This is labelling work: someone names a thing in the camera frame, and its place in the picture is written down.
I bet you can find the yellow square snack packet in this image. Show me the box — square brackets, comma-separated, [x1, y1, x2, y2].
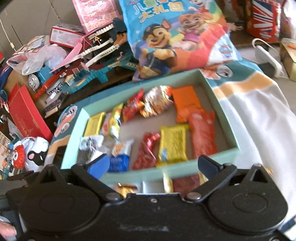
[156, 124, 189, 167]

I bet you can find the long red snack packet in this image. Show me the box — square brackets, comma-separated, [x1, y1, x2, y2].
[188, 108, 217, 158]

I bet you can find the red crinkled snack packet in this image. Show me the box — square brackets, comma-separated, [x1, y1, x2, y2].
[132, 132, 161, 170]

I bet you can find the person's hand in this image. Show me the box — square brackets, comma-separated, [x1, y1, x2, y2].
[0, 221, 17, 240]

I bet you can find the white label braised meat pack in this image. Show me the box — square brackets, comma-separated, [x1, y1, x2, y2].
[76, 135, 104, 164]

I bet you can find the blue white cracker packet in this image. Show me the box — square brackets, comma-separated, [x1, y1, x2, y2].
[108, 139, 134, 173]

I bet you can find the yellow Winsun snack bar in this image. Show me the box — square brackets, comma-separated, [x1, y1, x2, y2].
[83, 111, 106, 137]

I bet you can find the pink strawberry snack packet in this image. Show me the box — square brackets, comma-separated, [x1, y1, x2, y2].
[100, 113, 112, 137]

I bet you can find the black white cow plush bag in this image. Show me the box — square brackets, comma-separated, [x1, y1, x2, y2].
[11, 137, 49, 172]

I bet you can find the yellow green cartoon snack packet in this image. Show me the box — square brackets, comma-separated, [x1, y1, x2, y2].
[108, 103, 123, 139]

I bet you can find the mint green cardboard box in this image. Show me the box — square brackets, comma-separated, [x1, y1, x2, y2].
[61, 69, 240, 184]

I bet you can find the orange snack bar packet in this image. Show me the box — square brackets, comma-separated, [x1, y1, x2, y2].
[171, 85, 202, 123]

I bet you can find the red Global gift box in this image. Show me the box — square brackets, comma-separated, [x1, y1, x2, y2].
[8, 83, 53, 142]

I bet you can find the white HKS box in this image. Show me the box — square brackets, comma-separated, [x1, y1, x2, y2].
[46, 78, 65, 95]

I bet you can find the small red twisted packet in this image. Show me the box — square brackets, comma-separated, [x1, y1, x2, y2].
[122, 89, 144, 123]

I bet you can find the orange noodle snack packet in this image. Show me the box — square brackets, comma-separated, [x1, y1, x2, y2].
[140, 85, 173, 118]

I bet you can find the Thomas train toy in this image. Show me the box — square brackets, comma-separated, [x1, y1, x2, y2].
[28, 66, 53, 92]

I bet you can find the teal toy race track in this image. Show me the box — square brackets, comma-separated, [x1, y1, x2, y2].
[54, 18, 137, 94]

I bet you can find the Paw Patrol snack bag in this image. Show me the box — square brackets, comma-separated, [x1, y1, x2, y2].
[119, 0, 241, 82]

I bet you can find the pink printed box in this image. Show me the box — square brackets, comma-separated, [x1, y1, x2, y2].
[72, 0, 121, 34]

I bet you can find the Union Jack red box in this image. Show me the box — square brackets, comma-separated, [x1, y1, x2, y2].
[245, 0, 281, 43]

